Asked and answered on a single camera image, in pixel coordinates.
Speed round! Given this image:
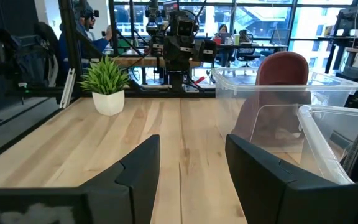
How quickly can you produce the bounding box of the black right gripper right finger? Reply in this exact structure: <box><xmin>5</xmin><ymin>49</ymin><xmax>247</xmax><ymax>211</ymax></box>
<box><xmin>224</xmin><ymin>133</ymin><xmax>358</xmax><ymax>224</ymax></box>

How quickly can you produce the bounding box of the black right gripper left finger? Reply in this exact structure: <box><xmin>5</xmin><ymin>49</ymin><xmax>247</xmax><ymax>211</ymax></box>
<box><xmin>78</xmin><ymin>134</ymin><xmax>162</xmax><ymax>224</ymax></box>

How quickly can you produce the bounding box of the pink red cap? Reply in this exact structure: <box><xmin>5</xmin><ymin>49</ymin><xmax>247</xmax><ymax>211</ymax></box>
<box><xmin>231</xmin><ymin>51</ymin><xmax>313</xmax><ymax>147</ymax></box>

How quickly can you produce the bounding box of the clear plastic bin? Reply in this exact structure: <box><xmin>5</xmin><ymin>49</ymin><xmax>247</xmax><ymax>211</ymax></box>
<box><xmin>296</xmin><ymin>105</ymin><xmax>358</xmax><ymax>186</ymax></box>
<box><xmin>211</xmin><ymin>67</ymin><xmax>358</xmax><ymax>154</ymax></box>

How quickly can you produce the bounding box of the black office chair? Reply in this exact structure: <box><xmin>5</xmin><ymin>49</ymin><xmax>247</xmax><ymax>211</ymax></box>
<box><xmin>236</xmin><ymin>30</ymin><xmax>262</xmax><ymax>68</ymax></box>

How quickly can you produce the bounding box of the green plant in white pot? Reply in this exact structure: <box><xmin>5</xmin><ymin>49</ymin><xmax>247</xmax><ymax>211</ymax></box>
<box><xmin>78</xmin><ymin>54</ymin><xmax>131</xmax><ymax>117</ymax></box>

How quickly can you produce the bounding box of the person with headset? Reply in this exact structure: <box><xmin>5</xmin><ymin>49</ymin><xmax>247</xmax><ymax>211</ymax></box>
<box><xmin>58</xmin><ymin>0</ymin><xmax>114</xmax><ymax>70</ymax></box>

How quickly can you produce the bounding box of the black standing desk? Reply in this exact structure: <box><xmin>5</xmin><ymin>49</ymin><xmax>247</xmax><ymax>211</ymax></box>
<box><xmin>316</xmin><ymin>35</ymin><xmax>358</xmax><ymax>75</ymax></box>

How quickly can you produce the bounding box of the black computer monitor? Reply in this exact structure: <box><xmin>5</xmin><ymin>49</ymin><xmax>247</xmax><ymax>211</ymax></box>
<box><xmin>333</xmin><ymin>4</ymin><xmax>358</xmax><ymax>32</ymax></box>

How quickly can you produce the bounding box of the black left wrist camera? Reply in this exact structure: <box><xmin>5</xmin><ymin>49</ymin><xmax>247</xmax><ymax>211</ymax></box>
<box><xmin>168</xmin><ymin>10</ymin><xmax>200</xmax><ymax>39</ymax></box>

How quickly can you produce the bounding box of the black frame post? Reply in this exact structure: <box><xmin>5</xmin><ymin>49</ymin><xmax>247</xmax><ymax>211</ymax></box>
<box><xmin>57</xmin><ymin>0</ymin><xmax>85</xmax><ymax>99</ymax></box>

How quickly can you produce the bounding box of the white metal bracket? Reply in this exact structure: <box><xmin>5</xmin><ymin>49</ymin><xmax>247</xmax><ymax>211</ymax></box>
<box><xmin>58</xmin><ymin>68</ymin><xmax>76</xmax><ymax>110</ymax></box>

